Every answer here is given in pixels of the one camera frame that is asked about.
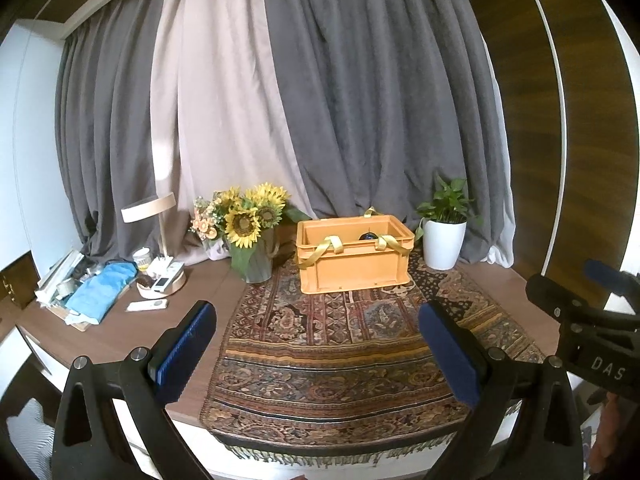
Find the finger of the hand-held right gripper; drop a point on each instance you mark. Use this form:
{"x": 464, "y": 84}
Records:
{"x": 607, "y": 274}
{"x": 550, "y": 292}

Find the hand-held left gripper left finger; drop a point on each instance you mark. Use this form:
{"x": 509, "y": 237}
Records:
{"x": 185, "y": 355}

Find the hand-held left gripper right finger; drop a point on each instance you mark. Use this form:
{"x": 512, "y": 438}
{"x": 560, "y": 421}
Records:
{"x": 450, "y": 360}

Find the orange plastic crate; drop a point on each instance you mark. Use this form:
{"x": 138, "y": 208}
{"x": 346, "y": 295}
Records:
{"x": 355, "y": 265}

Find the black and green plush toy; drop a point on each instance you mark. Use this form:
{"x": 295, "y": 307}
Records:
{"x": 368, "y": 236}

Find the person's right hand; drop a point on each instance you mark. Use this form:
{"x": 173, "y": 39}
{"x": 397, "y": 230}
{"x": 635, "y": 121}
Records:
{"x": 606, "y": 432}

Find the white remote control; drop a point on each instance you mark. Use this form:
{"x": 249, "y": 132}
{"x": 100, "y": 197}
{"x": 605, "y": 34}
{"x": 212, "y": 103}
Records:
{"x": 147, "y": 305}
{"x": 165, "y": 281}

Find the white sheer curtain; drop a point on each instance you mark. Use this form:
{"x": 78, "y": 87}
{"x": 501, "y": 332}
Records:
{"x": 502, "y": 210}

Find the patterned table rug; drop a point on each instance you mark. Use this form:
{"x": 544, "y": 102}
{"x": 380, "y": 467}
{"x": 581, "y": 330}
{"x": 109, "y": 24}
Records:
{"x": 350, "y": 360}

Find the white jar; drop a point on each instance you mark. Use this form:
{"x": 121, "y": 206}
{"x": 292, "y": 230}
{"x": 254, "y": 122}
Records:
{"x": 142, "y": 259}

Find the blue cloth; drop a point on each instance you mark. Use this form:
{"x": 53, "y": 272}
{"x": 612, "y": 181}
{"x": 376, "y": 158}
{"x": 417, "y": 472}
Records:
{"x": 102, "y": 287}

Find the white ribbed plant pot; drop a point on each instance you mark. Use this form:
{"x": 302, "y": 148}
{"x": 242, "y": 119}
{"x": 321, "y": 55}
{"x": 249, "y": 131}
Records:
{"x": 444, "y": 245}

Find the grey flower vase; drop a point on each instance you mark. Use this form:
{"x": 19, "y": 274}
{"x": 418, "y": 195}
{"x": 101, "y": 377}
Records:
{"x": 260, "y": 267}

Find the pink flower bouquet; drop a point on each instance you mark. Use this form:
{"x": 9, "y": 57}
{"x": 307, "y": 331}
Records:
{"x": 205, "y": 222}

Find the green leafy plant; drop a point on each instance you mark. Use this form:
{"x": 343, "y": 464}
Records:
{"x": 447, "y": 202}

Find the tape roll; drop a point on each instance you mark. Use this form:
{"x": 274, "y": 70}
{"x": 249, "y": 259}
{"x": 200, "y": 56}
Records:
{"x": 65, "y": 288}

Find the sunflower bouquet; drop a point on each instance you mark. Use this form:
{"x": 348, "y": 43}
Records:
{"x": 245, "y": 225}

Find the stack of papers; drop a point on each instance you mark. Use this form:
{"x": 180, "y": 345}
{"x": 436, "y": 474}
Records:
{"x": 57, "y": 275}

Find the white wooden desk lamp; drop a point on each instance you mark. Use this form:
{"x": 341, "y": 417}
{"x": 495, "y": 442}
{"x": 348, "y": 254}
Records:
{"x": 150, "y": 207}

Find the white textured cushion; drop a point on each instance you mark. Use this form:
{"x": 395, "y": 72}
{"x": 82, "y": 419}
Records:
{"x": 32, "y": 435}

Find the grey curtain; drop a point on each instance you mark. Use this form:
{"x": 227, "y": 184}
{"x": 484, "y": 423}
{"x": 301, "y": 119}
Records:
{"x": 380, "y": 85}
{"x": 115, "y": 135}

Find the beige curtain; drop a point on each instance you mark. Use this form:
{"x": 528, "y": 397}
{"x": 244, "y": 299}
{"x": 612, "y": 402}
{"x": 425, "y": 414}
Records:
{"x": 225, "y": 110}

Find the white curved frame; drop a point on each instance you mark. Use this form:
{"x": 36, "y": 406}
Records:
{"x": 547, "y": 85}

